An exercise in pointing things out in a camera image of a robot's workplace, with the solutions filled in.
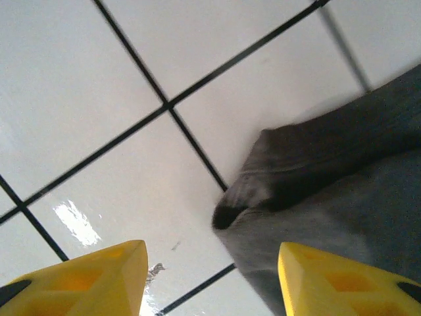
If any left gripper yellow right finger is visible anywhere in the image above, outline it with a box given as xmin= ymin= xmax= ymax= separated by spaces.
xmin=278 ymin=242 xmax=421 ymax=316

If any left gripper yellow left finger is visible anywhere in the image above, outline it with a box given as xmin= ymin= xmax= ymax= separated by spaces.
xmin=0 ymin=239 xmax=148 ymax=316

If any dark grey t-shirt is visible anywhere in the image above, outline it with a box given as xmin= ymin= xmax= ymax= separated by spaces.
xmin=212 ymin=64 xmax=421 ymax=316

